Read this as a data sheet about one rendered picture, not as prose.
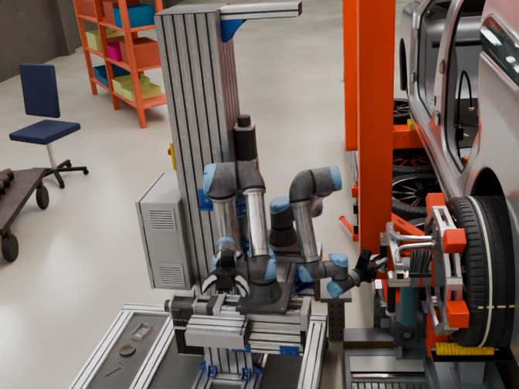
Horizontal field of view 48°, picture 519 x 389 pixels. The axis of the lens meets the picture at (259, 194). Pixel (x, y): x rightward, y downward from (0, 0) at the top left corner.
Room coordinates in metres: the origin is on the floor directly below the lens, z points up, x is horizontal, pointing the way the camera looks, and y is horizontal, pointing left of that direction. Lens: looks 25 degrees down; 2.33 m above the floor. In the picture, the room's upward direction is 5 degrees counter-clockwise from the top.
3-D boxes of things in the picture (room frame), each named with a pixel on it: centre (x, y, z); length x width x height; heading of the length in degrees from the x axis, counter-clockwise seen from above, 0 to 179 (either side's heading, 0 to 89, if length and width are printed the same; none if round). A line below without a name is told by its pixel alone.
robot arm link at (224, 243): (1.92, 0.14, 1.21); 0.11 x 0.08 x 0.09; 1
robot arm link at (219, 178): (2.18, 0.15, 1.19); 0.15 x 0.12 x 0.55; 91
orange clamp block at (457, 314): (1.89, -0.74, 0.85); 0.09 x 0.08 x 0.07; 173
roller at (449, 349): (2.07, -0.86, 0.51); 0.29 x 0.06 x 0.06; 83
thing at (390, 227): (2.32, -0.67, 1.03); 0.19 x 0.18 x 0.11; 83
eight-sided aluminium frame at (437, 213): (2.20, -0.78, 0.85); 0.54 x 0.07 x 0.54; 173
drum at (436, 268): (2.21, -0.71, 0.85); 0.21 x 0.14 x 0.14; 83
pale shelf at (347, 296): (2.84, -0.39, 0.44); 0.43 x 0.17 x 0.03; 173
